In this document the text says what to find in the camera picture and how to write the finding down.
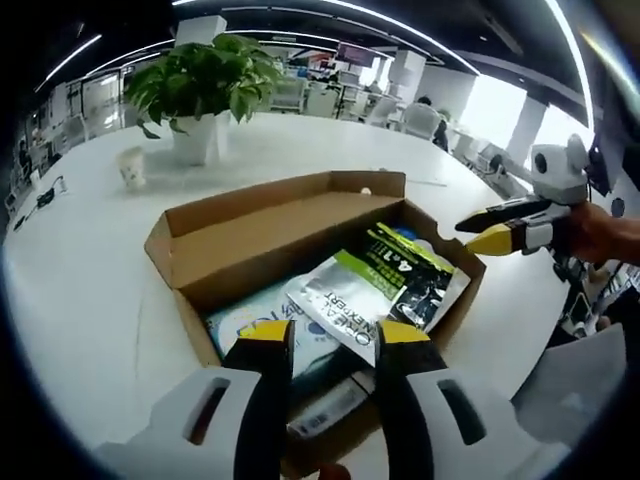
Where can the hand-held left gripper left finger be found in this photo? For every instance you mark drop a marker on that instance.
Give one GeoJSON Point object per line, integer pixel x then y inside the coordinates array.
{"type": "Point", "coordinates": [260, 380]}

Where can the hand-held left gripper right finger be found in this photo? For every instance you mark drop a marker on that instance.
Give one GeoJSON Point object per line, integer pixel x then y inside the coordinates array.
{"type": "Point", "coordinates": [410, 380]}

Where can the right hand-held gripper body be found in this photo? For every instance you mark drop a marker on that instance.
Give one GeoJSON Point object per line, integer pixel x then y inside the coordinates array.
{"type": "Point", "coordinates": [560, 175]}

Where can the blue white wet wipes pack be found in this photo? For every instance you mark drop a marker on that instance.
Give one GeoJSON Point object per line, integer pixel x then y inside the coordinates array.
{"type": "Point", "coordinates": [225, 320]}

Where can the black green pouch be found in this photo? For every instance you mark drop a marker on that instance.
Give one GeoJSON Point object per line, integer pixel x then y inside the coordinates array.
{"type": "Point", "coordinates": [425, 290]}

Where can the white blue tissue pack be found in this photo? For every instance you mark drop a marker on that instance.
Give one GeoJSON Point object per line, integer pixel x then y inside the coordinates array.
{"type": "Point", "coordinates": [410, 239]}

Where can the silver pouch with green band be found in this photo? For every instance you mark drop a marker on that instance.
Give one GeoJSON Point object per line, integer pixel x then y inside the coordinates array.
{"type": "Point", "coordinates": [345, 295]}

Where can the brown cardboard shoe box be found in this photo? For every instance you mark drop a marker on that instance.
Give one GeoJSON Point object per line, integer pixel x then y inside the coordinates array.
{"type": "Point", "coordinates": [250, 235]}

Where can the small black table item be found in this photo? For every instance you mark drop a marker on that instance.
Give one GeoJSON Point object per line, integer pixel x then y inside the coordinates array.
{"type": "Point", "coordinates": [46, 197]}

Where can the curved ceiling light strip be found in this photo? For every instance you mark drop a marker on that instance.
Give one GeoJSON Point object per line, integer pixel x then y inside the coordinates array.
{"type": "Point", "coordinates": [575, 55]}

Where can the row of white office chairs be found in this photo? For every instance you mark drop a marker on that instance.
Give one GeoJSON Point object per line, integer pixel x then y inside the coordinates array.
{"type": "Point", "coordinates": [350, 100]}

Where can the white paper cup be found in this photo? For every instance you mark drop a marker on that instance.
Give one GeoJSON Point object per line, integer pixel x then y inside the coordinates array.
{"type": "Point", "coordinates": [132, 170]}

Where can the green plant in white pot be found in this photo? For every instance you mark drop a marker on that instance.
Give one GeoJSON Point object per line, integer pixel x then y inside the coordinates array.
{"type": "Point", "coordinates": [200, 80]}

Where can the wall screen with red display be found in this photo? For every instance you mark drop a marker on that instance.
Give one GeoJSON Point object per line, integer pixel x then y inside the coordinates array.
{"type": "Point", "coordinates": [356, 53]}

